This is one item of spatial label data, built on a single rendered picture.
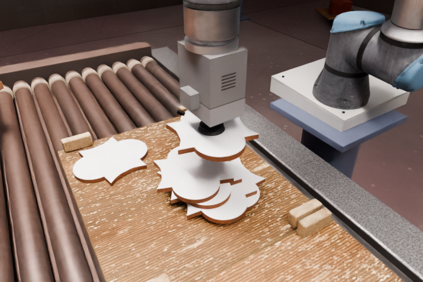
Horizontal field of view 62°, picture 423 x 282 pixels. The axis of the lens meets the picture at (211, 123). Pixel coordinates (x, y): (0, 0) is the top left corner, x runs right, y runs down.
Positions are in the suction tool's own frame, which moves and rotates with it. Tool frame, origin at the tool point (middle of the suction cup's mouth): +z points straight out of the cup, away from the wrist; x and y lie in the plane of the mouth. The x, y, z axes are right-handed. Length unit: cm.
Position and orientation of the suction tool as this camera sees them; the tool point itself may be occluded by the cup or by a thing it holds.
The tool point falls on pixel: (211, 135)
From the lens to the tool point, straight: 57.3
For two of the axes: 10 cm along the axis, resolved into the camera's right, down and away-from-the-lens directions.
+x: 8.2, -3.0, 4.8
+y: 5.7, 4.4, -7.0
